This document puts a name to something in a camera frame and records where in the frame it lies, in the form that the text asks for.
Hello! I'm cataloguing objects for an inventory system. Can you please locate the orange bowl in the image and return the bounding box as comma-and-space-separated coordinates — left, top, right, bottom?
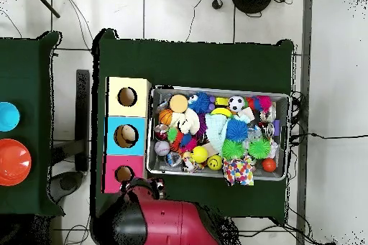
0, 138, 32, 187

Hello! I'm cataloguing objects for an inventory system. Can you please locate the colourful polka dot cloth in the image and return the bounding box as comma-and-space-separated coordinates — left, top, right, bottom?
222, 157, 255, 187

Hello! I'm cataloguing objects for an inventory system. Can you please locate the dark green table cloth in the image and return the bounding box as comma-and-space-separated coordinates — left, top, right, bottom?
91, 28, 295, 223
0, 30, 65, 217

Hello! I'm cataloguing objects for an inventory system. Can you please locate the wooden box with three holes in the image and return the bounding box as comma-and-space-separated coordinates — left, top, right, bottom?
101, 76, 152, 194

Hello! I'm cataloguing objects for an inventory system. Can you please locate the cream waffle cloth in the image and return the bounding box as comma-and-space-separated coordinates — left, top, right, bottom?
170, 108, 201, 136

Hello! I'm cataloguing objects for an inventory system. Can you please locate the small orange ball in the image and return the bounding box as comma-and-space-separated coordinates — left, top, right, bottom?
261, 157, 277, 173

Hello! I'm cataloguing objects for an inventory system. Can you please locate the toy soccer ball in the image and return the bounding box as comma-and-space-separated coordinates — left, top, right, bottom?
228, 96, 246, 113

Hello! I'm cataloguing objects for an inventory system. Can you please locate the wire mesh bin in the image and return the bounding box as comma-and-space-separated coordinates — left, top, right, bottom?
145, 85, 291, 182

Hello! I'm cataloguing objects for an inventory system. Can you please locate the black floor stand foot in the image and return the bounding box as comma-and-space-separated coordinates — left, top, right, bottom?
51, 69, 91, 172

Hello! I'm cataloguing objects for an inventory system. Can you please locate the yellow smiley ball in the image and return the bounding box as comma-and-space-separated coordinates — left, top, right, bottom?
206, 154, 224, 171

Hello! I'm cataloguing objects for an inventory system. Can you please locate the toy baseball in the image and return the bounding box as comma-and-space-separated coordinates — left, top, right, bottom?
154, 140, 171, 157

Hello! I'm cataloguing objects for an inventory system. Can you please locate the black tripod leg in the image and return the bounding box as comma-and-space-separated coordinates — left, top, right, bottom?
29, 0, 61, 19

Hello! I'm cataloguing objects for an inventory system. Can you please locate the mint green cloth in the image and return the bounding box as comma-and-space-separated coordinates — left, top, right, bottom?
204, 113, 231, 154

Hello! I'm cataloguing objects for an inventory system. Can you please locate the black round stand base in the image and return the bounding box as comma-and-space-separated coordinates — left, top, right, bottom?
230, 0, 274, 15

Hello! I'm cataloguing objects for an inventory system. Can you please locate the toy basketball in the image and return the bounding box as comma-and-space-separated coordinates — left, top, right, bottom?
158, 108, 174, 126

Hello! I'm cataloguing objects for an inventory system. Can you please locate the orange foam disc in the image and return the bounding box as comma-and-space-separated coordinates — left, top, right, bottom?
168, 93, 189, 114

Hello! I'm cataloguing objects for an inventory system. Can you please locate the blue spiky ball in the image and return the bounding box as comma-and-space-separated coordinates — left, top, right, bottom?
225, 118, 249, 143

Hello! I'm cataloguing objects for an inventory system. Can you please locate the grey round floor base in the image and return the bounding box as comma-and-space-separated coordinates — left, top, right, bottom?
47, 170, 85, 203

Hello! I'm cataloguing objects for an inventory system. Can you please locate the blue bowl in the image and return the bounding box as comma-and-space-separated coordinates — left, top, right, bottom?
0, 101, 21, 133

